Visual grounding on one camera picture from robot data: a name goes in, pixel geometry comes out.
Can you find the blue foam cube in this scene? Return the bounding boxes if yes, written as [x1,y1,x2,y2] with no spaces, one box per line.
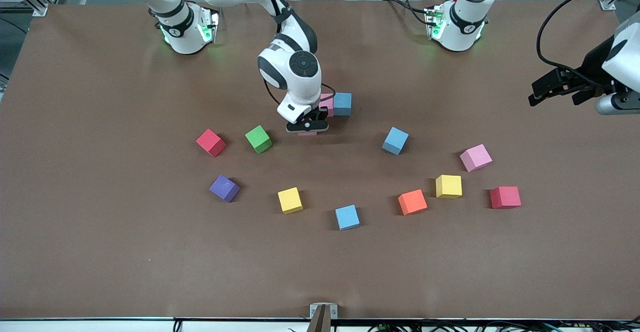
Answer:
[335,204,361,231]
[381,126,410,156]
[333,92,353,117]

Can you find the yellow foam cube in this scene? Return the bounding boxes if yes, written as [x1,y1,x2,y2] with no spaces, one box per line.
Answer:
[435,174,463,200]
[277,187,304,215]

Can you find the green foam cube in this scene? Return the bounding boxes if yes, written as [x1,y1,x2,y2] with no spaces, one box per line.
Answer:
[244,125,274,155]

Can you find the red foam cube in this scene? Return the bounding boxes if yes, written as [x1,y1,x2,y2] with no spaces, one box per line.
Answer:
[195,128,227,158]
[489,186,522,210]

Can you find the purple foam cube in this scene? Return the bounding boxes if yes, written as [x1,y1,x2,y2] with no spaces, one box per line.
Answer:
[208,174,241,203]

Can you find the orange foam cube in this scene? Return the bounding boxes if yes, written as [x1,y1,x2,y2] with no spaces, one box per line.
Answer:
[398,189,429,216]

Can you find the brown table mat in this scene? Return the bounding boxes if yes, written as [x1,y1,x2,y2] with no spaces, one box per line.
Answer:
[0,0,640,320]

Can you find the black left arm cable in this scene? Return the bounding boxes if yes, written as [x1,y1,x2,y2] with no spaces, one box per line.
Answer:
[536,0,640,71]

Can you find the black base cable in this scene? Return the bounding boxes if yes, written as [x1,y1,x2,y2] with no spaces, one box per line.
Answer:
[382,0,432,27]

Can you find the silver metal mount bracket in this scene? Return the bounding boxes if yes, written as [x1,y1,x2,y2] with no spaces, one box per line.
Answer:
[309,303,339,320]

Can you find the white table edge rail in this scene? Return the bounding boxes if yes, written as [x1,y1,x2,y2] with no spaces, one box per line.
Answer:
[0,317,640,332]

